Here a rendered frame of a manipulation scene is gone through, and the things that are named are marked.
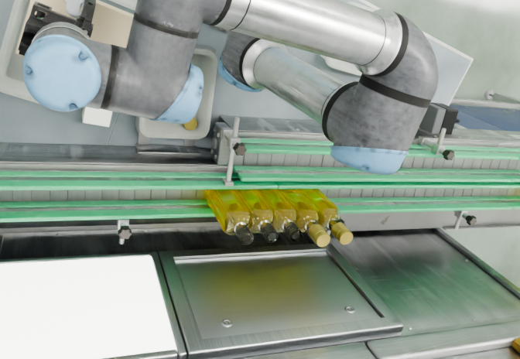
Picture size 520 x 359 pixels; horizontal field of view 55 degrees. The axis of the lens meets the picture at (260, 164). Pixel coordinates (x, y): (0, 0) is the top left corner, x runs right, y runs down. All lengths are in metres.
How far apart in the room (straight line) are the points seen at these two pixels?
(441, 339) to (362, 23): 0.72
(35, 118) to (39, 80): 0.75
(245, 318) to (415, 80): 0.58
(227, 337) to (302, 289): 0.26
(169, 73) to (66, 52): 0.11
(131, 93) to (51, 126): 0.74
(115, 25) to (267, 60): 0.31
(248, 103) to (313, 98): 0.50
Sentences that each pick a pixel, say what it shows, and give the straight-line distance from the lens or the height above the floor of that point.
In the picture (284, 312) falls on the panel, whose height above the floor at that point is 1.23.
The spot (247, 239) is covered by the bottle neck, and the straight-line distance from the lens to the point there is 1.07.
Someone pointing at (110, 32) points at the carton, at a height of 1.12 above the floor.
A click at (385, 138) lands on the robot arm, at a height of 1.39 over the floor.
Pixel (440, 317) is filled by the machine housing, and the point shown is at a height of 1.27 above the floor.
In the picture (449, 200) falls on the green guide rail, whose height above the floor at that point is 0.91.
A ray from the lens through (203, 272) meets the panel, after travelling 1.16.
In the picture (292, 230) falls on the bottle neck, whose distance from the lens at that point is 1.10.
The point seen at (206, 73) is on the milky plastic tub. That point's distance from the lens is 1.25.
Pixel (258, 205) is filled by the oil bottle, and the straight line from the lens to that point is 1.14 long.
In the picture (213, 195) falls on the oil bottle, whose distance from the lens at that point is 1.19.
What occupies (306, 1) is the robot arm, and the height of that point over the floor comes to 1.41.
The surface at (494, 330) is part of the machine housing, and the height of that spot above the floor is 1.36.
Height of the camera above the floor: 1.99
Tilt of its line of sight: 59 degrees down
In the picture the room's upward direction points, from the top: 139 degrees clockwise
